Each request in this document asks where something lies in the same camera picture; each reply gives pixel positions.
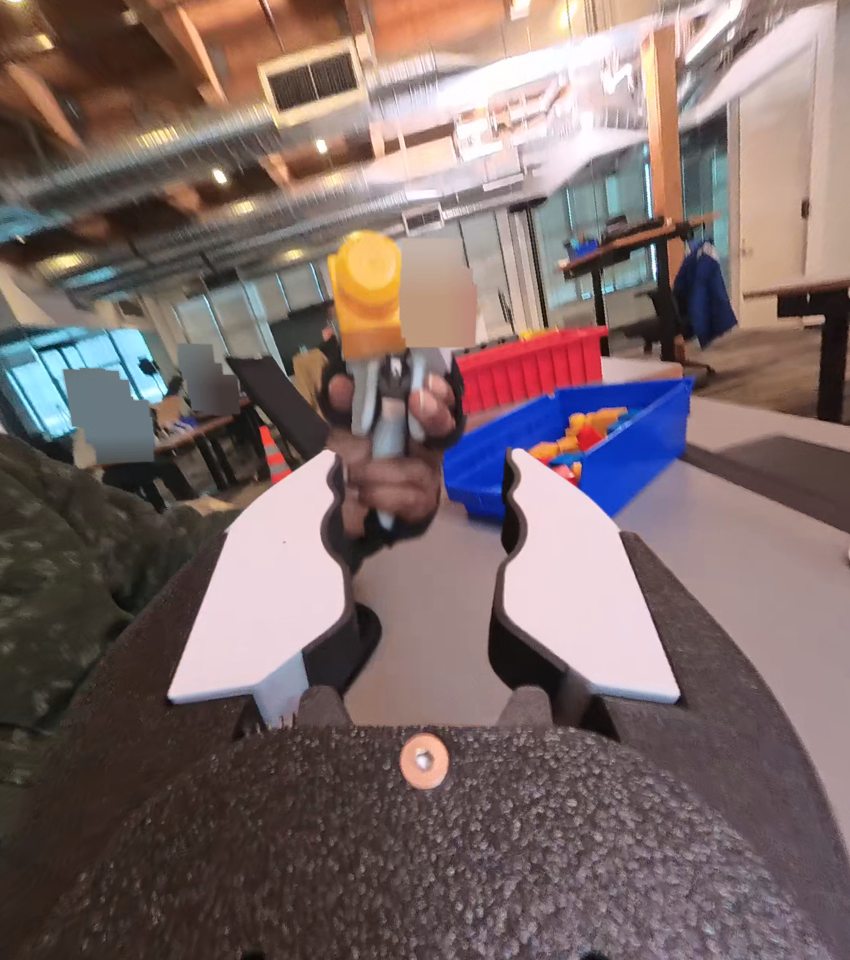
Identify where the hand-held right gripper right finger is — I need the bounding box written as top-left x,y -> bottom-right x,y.
487,447 -> 682,721

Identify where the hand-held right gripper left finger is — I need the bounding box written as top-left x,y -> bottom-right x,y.
167,450 -> 383,730

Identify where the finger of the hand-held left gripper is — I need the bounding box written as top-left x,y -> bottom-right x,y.
406,348 -> 450,444
350,351 -> 382,438

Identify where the yellow mega block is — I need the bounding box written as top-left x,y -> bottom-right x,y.
327,230 -> 407,360

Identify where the blue plastic bin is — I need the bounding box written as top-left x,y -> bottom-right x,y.
442,377 -> 696,524

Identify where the person's left hand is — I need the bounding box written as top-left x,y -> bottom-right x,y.
318,363 -> 468,543

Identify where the black flat panel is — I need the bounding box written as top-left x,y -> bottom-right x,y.
226,356 -> 332,459

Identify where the red plastic bin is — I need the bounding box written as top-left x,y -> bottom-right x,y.
455,326 -> 609,414

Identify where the orange traffic cone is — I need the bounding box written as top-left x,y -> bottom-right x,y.
260,426 -> 292,485

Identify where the blue jacket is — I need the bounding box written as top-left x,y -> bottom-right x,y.
672,240 -> 738,350

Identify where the white ceiling air vent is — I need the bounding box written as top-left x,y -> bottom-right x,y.
258,37 -> 369,125

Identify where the wooden pillar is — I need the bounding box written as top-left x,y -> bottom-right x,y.
641,26 -> 684,226

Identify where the wooden desk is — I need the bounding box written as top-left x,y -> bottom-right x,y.
743,273 -> 850,425

